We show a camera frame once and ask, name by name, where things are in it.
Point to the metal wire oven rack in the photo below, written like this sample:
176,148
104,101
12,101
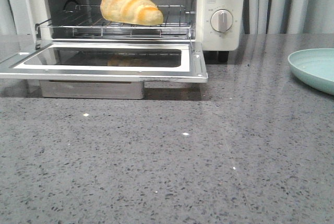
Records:
86,22

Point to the glass oven door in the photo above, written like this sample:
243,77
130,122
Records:
105,69

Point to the lower oven control knob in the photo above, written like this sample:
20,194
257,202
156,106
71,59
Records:
221,20

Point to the light green plate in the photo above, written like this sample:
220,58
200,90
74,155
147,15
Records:
314,67

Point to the white Toshiba toaster oven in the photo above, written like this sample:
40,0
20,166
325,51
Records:
213,43

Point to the golden croissant bread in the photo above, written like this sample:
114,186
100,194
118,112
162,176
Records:
135,12

